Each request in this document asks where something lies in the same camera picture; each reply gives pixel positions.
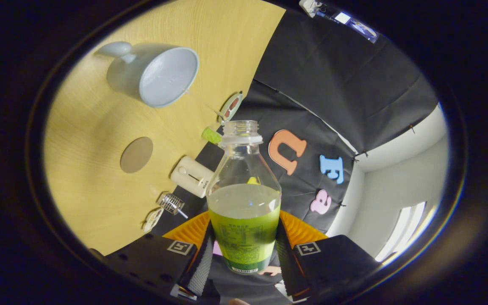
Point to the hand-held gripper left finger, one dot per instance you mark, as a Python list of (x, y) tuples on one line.
[(155, 258)]

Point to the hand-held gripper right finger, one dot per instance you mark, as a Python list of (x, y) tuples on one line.
[(337, 262)]

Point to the green label juice bottle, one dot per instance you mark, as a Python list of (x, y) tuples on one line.
[(244, 237)]

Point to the round brown coaster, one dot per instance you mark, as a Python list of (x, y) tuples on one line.
[(136, 154)]

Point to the pale blue cup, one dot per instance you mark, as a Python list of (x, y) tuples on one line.
[(159, 76)]

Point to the capped green tea bottle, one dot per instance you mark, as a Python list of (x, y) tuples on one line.
[(211, 135)]

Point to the white divided condiment tray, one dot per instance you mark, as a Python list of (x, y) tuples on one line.
[(153, 219)]

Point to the pale straw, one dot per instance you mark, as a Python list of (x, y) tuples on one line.
[(182, 213)]

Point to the ceiling light panel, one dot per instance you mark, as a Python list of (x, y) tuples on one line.
[(405, 233)]

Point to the white toaster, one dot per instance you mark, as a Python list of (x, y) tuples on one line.
[(191, 176)]

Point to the wooden table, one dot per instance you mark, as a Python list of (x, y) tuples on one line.
[(91, 140)]

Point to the brown food piece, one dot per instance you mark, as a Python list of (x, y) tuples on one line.
[(234, 102), (228, 113)]

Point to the pale green plate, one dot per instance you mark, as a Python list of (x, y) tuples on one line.
[(231, 106)]

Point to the computer monitor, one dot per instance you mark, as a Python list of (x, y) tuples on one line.
[(345, 19)]

